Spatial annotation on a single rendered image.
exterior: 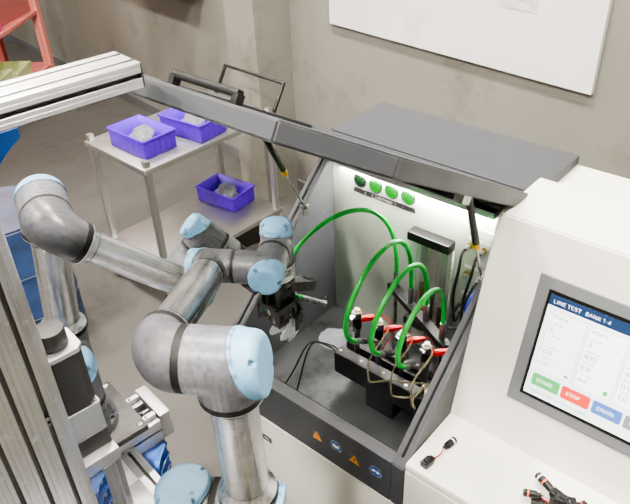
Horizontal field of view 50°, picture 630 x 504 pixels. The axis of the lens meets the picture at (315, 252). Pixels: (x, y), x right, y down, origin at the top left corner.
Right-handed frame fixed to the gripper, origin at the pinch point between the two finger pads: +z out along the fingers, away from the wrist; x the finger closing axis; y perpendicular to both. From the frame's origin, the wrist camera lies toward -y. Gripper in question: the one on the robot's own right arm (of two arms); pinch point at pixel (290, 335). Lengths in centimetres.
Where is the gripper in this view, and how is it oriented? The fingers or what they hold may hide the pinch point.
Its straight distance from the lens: 176.3
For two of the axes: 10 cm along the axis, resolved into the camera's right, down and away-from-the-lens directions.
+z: 0.3, 8.2, 5.7
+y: -6.5, 4.5, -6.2
